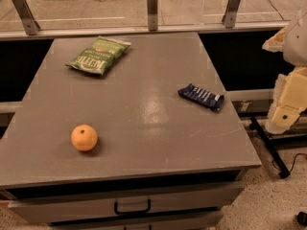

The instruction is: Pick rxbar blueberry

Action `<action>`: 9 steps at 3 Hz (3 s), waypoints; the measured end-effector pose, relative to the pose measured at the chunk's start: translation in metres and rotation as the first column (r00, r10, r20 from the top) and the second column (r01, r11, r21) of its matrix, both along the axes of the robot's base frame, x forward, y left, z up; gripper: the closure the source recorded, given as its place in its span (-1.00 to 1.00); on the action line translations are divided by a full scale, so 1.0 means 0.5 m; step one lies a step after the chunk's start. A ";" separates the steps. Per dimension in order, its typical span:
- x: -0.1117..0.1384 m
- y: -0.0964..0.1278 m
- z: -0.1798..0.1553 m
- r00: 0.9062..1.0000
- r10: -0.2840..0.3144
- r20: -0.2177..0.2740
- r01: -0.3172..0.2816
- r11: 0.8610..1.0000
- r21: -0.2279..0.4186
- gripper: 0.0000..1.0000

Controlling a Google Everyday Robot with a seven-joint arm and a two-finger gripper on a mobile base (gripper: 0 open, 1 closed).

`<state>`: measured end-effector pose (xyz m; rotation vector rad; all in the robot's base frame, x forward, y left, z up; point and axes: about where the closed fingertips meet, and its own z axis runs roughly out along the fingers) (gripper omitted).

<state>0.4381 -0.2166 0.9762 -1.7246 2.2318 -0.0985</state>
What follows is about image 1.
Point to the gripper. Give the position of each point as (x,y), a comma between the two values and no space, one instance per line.
(296,45)

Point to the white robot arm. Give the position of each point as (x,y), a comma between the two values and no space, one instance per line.
(291,41)

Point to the blue rxbar blueberry bar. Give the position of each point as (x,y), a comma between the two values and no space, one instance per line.
(202,97)

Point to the black metal stand leg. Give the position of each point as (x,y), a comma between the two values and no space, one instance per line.
(284,172)

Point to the grey lower drawer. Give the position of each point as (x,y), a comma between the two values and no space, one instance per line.
(182,221)

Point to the grey drawer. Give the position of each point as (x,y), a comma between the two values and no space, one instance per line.
(100,206)
(182,221)

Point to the green kettle chips bag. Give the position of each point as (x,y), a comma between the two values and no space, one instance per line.
(99,56)

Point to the orange fruit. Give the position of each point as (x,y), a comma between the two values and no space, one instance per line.
(84,138)

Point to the grey upper drawer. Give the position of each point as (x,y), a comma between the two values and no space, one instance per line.
(100,206)

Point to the horizontal metal rail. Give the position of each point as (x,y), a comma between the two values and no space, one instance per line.
(162,29)

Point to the right metal railing bracket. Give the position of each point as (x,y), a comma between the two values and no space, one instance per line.
(230,14)

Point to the metal railing bracket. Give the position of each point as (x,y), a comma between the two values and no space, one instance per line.
(230,14)
(30,26)
(152,13)

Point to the middle metal railing bracket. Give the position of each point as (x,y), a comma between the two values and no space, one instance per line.
(152,13)

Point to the black drawer handle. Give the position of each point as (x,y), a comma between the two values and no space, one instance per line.
(132,208)

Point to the left metal railing bracket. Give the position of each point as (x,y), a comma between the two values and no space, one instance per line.
(30,26)

